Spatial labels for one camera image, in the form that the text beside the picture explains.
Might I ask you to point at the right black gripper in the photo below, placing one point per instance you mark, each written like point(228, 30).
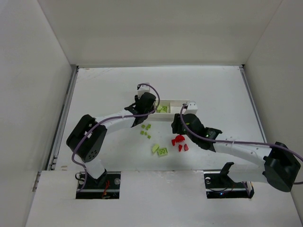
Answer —
point(178, 123)

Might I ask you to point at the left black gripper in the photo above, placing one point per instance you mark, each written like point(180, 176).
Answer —
point(148, 104)

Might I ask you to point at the green slope lego brick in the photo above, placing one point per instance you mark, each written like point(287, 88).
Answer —
point(159, 109)

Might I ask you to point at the green 2x2 lego brick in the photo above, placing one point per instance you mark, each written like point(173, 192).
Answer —
point(163, 109)

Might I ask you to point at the red arch lego piece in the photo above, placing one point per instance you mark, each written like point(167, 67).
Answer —
point(178, 139)

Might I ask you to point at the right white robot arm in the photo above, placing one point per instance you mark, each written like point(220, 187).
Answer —
point(274, 164)

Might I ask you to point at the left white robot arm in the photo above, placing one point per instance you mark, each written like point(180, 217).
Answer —
point(87, 137)

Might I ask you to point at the white divided container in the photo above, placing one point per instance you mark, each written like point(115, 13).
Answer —
point(173, 107)

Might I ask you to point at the green 2x2 lego plate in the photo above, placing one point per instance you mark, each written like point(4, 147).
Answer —
point(162, 151)

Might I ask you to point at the green curved lego piece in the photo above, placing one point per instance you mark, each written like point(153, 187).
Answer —
point(155, 148)

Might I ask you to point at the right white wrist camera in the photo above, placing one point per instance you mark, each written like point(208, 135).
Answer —
point(190, 108)

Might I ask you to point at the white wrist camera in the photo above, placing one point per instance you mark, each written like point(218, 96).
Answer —
point(143, 87)
point(190, 108)

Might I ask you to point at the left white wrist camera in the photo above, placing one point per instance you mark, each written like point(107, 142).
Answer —
point(143, 87)

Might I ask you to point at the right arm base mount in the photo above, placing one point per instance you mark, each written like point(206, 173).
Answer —
point(218, 185)

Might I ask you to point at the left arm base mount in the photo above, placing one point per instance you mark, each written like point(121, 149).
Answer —
point(105, 188)

